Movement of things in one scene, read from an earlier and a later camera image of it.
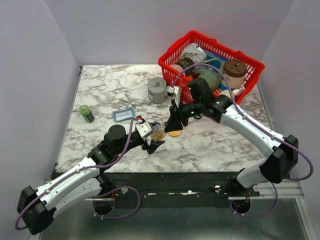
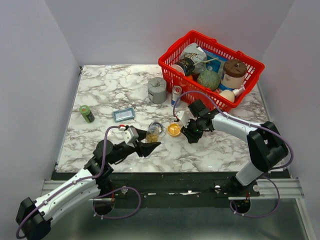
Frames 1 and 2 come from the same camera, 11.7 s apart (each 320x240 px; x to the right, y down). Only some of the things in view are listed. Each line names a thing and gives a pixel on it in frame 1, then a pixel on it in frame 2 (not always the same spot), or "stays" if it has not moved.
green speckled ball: [213, 78] stays
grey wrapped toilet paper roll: [157, 87] stays
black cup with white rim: [181, 64] stays
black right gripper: [174, 124] → [191, 137]
